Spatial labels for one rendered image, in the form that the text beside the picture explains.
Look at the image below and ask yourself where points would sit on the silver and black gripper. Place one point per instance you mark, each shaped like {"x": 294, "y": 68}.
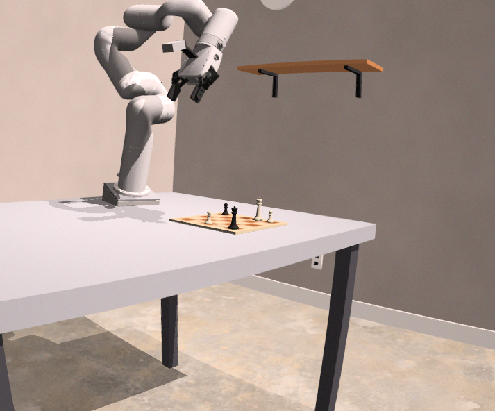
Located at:
{"x": 193, "y": 70}

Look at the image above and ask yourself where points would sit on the chessboard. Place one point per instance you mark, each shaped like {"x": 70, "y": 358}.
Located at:
{"x": 221, "y": 223}

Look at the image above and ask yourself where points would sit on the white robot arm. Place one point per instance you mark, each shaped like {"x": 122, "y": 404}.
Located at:
{"x": 144, "y": 109}

